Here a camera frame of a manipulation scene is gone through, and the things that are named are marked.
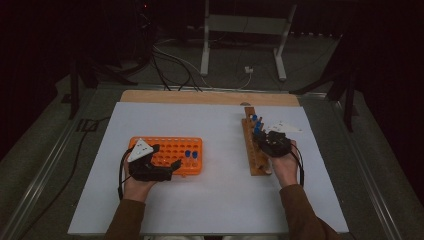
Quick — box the black floor cable bundle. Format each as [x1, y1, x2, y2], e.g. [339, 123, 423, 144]
[150, 49, 204, 93]

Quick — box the white floor cable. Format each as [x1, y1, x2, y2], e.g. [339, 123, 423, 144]
[153, 44, 253, 91]

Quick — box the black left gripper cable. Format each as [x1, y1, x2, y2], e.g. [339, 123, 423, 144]
[117, 148, 134, 201]

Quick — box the long black floor cable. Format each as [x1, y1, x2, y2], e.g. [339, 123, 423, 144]
[18, 115, 112, 240]

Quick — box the black tripod stand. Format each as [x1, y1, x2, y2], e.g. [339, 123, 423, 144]
[289, 63, 358, 133]
[68, 56, 138, 120]

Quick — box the orange plastic tube rack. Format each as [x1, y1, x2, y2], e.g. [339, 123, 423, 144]
[128, 135, 204, 177]

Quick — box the white table mat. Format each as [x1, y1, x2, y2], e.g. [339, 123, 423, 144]
[67, 101, 350, 236]

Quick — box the person's right hand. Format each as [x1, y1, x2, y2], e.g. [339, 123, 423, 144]
[269, 139, 301, 189]

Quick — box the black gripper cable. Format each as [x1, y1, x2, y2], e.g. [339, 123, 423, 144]
[289, 142, 305, 188]
[117, 148, 134, 201]

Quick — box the aluminium floor rail frame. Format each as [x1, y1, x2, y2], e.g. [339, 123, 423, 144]
[0, 83, 406, 240]

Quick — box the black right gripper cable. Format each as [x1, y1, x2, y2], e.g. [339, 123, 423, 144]
[289, 142, 305, 188]

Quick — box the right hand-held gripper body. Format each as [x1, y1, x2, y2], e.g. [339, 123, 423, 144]
[262, 121, 304, 158]

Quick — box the wooden tube rack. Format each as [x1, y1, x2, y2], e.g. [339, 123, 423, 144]
[241, 106, 273, 177]

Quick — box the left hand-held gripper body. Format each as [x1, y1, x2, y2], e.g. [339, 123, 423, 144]
[128, 137, 174, 183]

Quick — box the white metal frame desk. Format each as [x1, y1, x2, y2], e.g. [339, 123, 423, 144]
[199, 0, 298, 82]

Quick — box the person's left hand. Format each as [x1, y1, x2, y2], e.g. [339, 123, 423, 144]
[123, 165, 158, 203]

